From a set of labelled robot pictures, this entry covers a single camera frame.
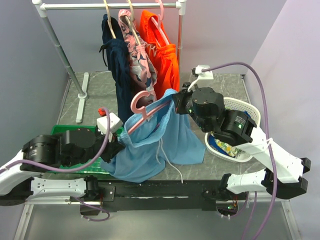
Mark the pink plastic hanger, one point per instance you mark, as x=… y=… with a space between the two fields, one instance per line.
x=145 y=115

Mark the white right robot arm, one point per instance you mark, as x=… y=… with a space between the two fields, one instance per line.
x=282 y=176

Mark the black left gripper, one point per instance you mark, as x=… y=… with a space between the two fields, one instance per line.
x=114 y=146

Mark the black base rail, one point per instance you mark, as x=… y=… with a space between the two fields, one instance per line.
x=117 y=195

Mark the wooden hanger middle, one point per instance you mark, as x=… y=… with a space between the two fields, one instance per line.
x=131 y=24

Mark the green plastic tray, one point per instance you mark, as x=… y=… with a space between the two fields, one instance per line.
x=95 y=167

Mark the orange shorts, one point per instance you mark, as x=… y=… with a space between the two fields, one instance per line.
x=161 y=52

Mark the pink hanger with orange shorts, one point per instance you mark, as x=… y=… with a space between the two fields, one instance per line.
x=159 y=21

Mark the navy blue shorts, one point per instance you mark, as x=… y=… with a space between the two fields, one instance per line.
x=115 y=56

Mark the wooden hanger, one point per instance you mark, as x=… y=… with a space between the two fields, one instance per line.
x=109 y=21
x=131 y=24

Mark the lemon print shorts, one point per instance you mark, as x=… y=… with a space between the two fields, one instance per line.
x=229 y=150

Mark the pink floral shorts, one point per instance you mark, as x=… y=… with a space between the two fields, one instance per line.
x=141 y=69

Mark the light blue shorts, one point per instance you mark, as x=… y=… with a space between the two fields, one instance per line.
x=166 y=138

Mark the white plastic laundry basket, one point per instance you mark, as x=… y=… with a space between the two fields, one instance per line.
x=241 y=156

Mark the wooden hanger left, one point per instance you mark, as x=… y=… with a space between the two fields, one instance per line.
x=109 y=21

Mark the aluminium frame rail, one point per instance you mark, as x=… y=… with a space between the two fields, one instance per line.
x=251 y=195

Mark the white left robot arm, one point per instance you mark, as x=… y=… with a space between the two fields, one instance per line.
x=21 y=179

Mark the white metal clothes rack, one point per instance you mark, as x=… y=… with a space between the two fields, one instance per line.
x=74 y=26

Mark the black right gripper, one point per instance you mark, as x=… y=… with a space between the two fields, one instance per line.
x=179 y=97

